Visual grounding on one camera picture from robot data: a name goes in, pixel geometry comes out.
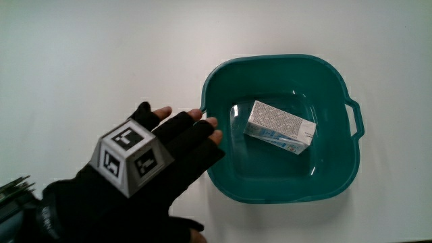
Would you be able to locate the person's left hand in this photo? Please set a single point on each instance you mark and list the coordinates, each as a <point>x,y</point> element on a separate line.
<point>182,152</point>

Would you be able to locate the teal plastic basin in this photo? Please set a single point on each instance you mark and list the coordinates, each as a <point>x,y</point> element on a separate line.
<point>270,182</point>

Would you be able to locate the white milk carton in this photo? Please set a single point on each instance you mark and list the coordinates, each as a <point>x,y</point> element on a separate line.
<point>280,123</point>

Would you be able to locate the black forearm tracker device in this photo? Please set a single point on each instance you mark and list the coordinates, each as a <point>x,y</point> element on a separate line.
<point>11,194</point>

